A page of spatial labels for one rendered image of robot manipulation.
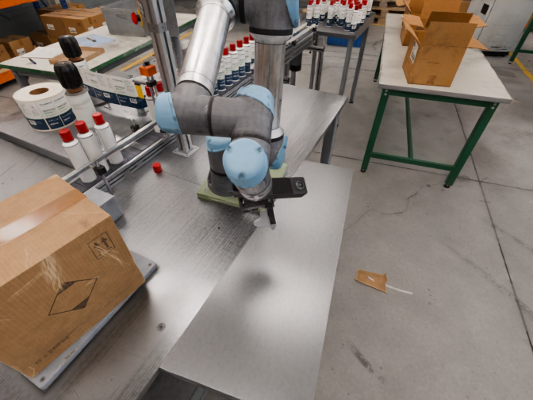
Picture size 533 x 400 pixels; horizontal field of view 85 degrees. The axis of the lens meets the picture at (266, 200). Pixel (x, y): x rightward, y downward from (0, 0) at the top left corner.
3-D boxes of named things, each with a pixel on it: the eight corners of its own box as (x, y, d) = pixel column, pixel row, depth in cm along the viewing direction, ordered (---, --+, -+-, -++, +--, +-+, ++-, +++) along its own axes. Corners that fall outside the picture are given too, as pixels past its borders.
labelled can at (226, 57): (227, 82, 174) (224, 45, 160) (234, 84, 172) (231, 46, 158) (222, 86, 171) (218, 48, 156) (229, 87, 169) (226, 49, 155)
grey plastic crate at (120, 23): (143, 19, 317) (136, -5, 302) (176, 21, 310) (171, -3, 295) (108, 34, 276) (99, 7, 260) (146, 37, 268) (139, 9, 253)
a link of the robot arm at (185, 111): (198, -45, 71) (143, 105, 50) (243, -43, 71) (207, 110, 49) (207, 4, 82) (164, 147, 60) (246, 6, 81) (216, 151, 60)
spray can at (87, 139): (103, 164, 115) (80, 117, 101) (113, 168, 114) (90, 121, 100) (92, 172, 112) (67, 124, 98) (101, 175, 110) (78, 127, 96)
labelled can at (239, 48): (239, 74, 184) (237, 38, 169) (247, 75, 182) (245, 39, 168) (235, 77, 180) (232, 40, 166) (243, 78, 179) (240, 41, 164)
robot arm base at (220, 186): (217, 165, 117) (215, 145, 110) (253, 174, 115) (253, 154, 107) (201, 190, 108) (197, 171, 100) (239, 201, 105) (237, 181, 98)
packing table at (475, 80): (370, 78, 403) (386, 13, 349) (432, 86, 385) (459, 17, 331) (354, 174, 252) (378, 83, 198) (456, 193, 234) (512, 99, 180)
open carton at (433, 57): (387, 63, 225) (403, 6, 199) (458, 69, 217) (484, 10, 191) (391, 83, 198) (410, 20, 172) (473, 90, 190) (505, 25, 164)
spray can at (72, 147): (90, 173, 112) (65, 125, 97) (100, 177, 110) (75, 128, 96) (78, 181, 108) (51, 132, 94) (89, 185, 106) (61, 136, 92)
